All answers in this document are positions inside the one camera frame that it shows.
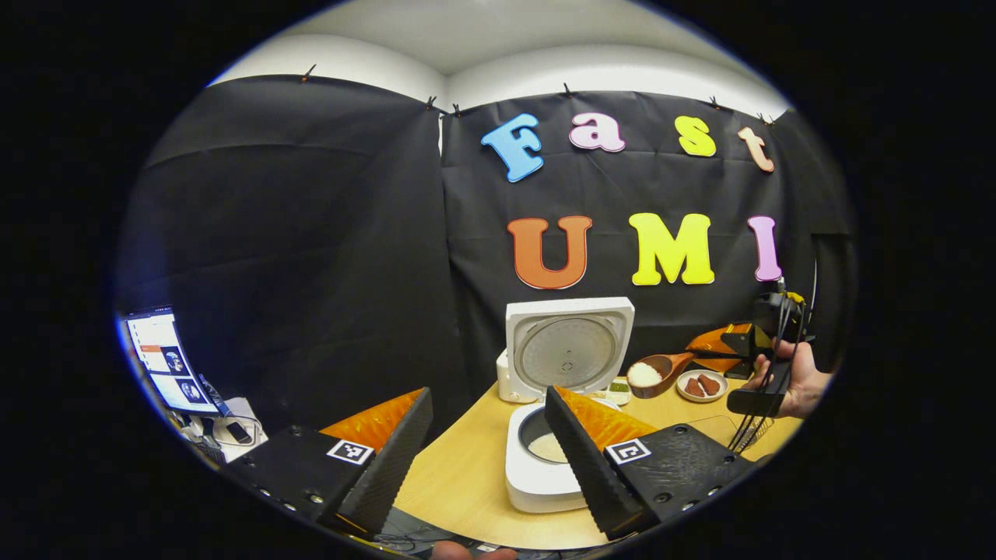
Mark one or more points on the black phone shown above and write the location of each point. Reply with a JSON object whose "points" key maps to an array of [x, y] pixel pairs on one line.
{"points": [[239, 432]]}

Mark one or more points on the wooden spoon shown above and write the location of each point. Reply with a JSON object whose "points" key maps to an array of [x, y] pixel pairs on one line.
{"points": [[668, 364]]}

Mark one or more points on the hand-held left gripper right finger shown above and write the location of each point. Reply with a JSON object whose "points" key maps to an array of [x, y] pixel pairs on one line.
{"points": [[591, 474]]}

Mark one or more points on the row of black clips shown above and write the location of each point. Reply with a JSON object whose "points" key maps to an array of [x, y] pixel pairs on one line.
{"points": [[566, 90]]}

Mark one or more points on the white round plate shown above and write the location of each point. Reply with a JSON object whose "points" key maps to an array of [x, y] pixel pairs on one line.
{"points": [[702, 398]]}

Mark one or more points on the white rice cooker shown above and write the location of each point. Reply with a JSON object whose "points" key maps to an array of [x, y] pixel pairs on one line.
{"points": [[529, 482]]}

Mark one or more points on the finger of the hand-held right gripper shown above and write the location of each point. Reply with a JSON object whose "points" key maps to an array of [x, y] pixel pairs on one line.
{"points": [[716, 342], [735, 369]]}

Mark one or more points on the brown meat piece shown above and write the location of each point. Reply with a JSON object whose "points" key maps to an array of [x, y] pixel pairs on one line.
{"points": [[710, 383], [693, 386]]}

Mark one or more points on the computer monitor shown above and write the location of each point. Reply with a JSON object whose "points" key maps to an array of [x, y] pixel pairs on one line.
{"points": [[167, 358]]}

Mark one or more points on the black backdrop cloth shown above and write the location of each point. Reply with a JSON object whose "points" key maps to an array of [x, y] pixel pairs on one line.
{"points": [[311, 233]]}

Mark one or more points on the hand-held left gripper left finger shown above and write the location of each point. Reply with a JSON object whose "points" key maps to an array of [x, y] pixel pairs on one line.
{"points": [[385, 474]]}

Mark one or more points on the divided grain tray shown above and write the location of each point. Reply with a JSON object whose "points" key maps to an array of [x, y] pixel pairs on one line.
{"points": [[618, 389]]}

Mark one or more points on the white plastic object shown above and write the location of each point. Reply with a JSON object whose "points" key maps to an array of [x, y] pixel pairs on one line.
{"points": [[253, 412]]}

